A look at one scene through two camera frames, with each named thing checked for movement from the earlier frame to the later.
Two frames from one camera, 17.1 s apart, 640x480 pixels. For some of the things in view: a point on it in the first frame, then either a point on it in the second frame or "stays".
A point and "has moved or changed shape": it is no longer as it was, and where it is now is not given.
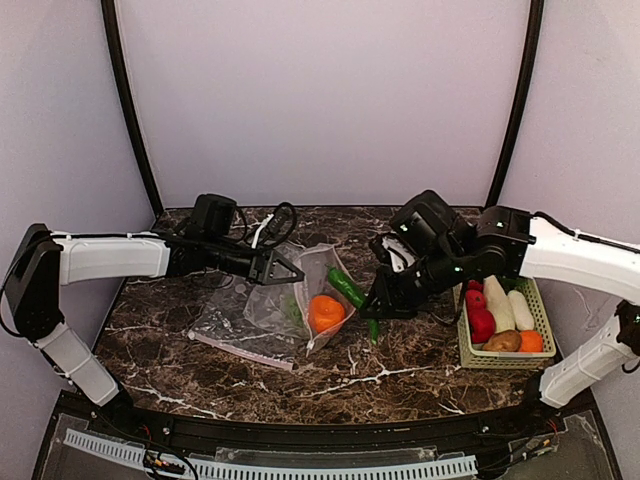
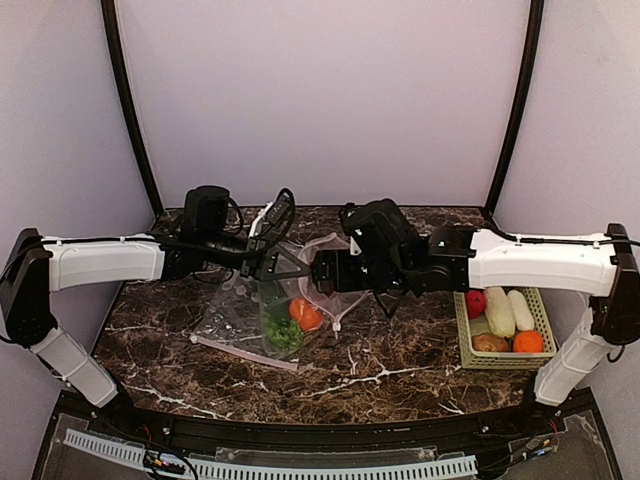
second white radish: [522, 314] stays
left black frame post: [122, 88] stays
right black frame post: [535, 16] stays
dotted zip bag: [322, 304] has moved or changed shape
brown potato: [504, 341] to [489, 342]
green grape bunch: [292, 313] to [285, 334]
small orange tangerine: [531, 341] stays
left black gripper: [256, 270] stays
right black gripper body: [388, 295] to [326, 271]
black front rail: [357, 435] stays
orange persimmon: [325, 312] to [308, 316]
